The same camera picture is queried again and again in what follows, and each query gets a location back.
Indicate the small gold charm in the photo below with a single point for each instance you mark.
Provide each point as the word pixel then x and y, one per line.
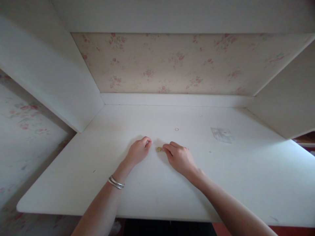
pixel 159 149

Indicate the person's right fingers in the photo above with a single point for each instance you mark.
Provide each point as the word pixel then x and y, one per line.
pixel 169 147

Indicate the person's left hand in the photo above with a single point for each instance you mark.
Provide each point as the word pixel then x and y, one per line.
pixel 137 151

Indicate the person's body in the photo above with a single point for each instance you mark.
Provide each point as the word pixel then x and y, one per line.
pixel 167 227

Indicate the clear plastic bag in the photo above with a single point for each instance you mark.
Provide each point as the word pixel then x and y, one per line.
pixel 222 134

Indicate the person's left fingers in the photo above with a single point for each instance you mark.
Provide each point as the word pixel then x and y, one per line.
pixel 146 141

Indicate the person's right hand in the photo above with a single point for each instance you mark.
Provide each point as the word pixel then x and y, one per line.
pixel 180 157

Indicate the white desk hutch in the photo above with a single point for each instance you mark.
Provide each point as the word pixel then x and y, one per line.
pixel 157 73

